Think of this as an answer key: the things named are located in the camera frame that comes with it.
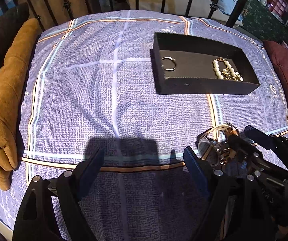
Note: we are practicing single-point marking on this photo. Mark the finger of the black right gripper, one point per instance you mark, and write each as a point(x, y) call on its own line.
point(259, 137)
point(245, 152)

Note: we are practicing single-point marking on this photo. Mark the mustard brown cushion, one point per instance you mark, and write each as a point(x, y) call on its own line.
point(12, 79)

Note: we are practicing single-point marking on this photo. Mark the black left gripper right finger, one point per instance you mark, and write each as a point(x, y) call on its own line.
point(211, 187)

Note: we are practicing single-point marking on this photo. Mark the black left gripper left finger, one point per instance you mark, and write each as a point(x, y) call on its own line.
point(71, 187)

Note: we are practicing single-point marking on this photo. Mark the purple patterned bed sheet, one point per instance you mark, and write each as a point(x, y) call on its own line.
point(91, 84)

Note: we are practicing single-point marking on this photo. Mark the gold brooch ornament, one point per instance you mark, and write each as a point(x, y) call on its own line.
point(230, 74)

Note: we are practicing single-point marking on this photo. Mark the wristwatch with beige strap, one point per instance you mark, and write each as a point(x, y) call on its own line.
point(213, 145)

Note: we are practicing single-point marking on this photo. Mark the green patterned carpet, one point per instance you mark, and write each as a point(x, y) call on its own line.
point(264, 19)

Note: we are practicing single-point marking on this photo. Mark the black jewelry tray box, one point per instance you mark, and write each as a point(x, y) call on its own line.
point(183, 64)

